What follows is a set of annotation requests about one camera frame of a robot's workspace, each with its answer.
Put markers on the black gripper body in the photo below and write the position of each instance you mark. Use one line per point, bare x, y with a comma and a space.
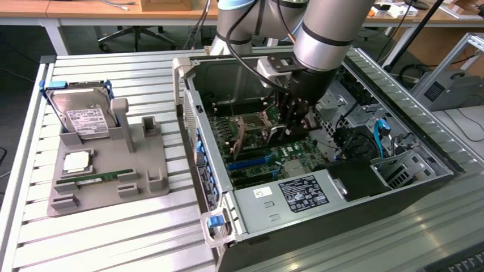
313, 83

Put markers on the green graphics card black cooler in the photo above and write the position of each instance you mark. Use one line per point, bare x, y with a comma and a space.
253, 133

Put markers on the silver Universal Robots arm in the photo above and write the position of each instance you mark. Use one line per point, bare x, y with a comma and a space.
325, 31

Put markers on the metal socket cover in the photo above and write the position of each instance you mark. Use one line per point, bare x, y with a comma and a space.
269, 114

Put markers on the CPU socket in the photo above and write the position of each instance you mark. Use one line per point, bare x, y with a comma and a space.
250, 120

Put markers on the green motherboard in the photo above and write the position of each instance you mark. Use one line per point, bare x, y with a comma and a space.
294, 153

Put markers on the blue expansion slot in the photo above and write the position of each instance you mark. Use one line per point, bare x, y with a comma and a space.
249, 163

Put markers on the silver power supply unit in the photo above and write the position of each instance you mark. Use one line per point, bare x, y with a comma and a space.
264, 204

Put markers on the black tripod pole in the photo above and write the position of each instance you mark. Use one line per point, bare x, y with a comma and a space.
416, 31

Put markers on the small white box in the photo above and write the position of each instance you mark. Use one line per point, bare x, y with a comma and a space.
400, 11

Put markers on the grey computer tower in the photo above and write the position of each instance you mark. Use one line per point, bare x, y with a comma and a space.
449, 90

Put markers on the open black PC case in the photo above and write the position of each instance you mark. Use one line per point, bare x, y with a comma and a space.
340, 235

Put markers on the blue case latch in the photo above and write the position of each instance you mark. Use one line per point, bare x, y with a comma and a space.
213, 221

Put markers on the brown cardboard box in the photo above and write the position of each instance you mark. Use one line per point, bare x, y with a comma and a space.
168, 5

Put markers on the office chair base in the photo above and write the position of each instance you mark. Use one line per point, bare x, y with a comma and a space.
137, 34

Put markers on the grey plastic parts rack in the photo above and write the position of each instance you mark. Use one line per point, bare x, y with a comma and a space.
113, 164

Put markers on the green RAM stick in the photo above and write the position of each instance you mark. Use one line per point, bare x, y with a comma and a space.
101, 176

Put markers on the hard disk in blue caddy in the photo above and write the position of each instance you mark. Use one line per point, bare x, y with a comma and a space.
74, 107

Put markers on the silver CPU chip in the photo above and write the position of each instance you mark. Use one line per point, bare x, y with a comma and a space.
74, 163

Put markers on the black keyboard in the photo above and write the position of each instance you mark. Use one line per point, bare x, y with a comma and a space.
464, 263

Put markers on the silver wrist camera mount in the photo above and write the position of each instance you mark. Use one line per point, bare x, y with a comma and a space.
272, 71

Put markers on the aluminium profile frame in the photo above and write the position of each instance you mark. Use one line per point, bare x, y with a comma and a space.
458, 48

